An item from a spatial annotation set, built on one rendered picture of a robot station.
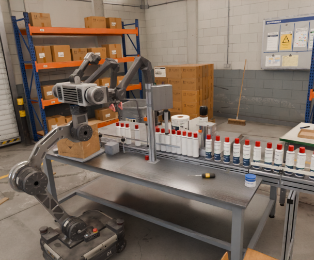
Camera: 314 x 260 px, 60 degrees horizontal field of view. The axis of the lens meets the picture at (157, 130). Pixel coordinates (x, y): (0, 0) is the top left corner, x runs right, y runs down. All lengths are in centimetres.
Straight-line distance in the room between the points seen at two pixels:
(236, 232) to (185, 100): 433
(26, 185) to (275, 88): 554
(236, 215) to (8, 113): 524
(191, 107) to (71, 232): 410
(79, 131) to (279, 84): 507
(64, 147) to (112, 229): 84
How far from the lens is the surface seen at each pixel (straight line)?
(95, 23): 651
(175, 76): 598
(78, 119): 226
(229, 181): 202
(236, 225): 188
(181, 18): 776
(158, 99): 216
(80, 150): 250
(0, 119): 625
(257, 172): 209
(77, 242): 251
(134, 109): 486
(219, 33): 711
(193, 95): 581
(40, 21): 586
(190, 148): 227
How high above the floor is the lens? 174
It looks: 16 degrees down
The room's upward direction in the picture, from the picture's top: 3 degrees counter-clockwise
